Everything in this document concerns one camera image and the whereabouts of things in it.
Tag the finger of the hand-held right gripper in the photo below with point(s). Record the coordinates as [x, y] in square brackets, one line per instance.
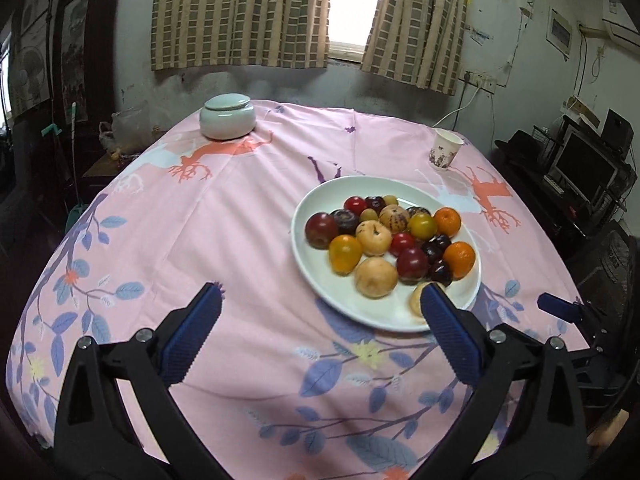
[554, 304]

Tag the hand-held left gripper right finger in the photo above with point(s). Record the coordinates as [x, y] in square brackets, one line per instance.
[452, 330]

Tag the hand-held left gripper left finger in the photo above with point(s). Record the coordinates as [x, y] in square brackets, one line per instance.
[192, 335]

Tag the medium yellow pear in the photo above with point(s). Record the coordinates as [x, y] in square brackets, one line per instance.
[416, 302]

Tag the dark purple plum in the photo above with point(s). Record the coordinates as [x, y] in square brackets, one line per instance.
[375, 203]
[441, 273]
[435, 246]

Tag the orange mandarin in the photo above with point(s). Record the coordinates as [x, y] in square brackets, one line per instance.
[447, 221]
[459, 259]

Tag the dark red plum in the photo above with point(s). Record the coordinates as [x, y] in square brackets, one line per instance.
[412, 263]

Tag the large yellow pear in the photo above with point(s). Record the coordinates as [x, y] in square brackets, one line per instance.
[376, 277]

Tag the small red tomato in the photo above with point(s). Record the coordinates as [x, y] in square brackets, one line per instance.
[402, 244]

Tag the yellow green tomato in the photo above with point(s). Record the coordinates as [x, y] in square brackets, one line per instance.
[421, 226]

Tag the yellow dimpled apple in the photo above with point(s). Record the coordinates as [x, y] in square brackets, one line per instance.
[373, 237]

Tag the small dark purple mangosteen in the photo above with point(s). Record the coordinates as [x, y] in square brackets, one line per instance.
[417, 211]

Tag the yellow orange tomato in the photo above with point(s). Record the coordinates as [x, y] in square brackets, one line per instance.
[345, 253]

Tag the pale green oval plate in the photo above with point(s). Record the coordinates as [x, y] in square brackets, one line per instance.
[314, 267]

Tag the small green yellow fruit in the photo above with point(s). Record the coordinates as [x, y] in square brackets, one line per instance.
[369, 215]

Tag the large dark purple mangosteen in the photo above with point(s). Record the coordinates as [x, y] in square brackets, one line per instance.
[345, 221]

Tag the large dark red tomato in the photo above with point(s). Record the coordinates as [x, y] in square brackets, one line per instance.
[321, 230]

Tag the black mesh chair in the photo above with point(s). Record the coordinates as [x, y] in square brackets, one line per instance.
[607, 255]

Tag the pink leaf print tablecloth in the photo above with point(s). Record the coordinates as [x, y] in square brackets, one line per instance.
[200, 220]

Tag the black computer desk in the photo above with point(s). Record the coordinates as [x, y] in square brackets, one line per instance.
[530, 185]

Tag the computer monitor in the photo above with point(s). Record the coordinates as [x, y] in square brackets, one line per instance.
[582, 165]

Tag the black hat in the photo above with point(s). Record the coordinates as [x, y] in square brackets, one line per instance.
[522, 142]

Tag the printed paper cup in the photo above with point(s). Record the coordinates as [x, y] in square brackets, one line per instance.
[442, 152]

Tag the black speaker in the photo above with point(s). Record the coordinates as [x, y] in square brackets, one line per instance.
[616, 130]

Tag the wooden side table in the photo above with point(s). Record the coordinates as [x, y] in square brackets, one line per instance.
[102, 167]

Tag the tan cardboard box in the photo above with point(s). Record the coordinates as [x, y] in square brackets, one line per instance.
[582, 110]

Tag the large clear plastic bag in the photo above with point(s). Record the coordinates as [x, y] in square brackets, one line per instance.
[131, 127]

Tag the pale green lidded jar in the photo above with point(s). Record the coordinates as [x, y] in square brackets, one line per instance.
[227, 120]

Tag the small white plastic bag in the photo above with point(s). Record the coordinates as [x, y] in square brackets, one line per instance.
[106, 135]

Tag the green hook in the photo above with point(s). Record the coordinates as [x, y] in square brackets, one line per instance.
[52, 130]

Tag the narrow checked curtain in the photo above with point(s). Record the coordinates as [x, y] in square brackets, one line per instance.
[415, 20]

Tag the wide checked curtain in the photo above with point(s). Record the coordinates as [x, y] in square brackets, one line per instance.
[235, 15]

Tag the bright window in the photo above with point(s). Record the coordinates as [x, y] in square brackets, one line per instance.
[355, 5]

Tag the white wall power strip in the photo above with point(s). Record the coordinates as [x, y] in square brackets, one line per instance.
[479, 81]

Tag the framed wall panel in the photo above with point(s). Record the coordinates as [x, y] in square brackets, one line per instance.
[559, 32]

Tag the wall scroll painting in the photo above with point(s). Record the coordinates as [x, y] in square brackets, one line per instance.
[75, 60]

